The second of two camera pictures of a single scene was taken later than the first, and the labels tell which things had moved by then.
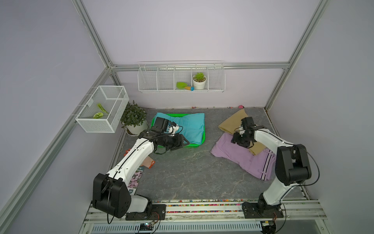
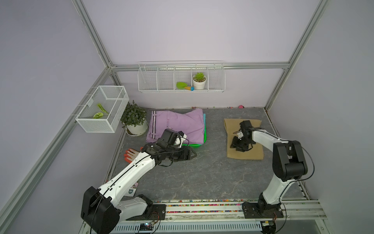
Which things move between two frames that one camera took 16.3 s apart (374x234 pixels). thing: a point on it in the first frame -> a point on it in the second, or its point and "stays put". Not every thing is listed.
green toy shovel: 181,85 stays put
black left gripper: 178,142 -> 185,154
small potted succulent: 199,80 stays put
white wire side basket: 101,114 stays put
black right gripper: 234,138 stays put
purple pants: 261,165 -> 191,123
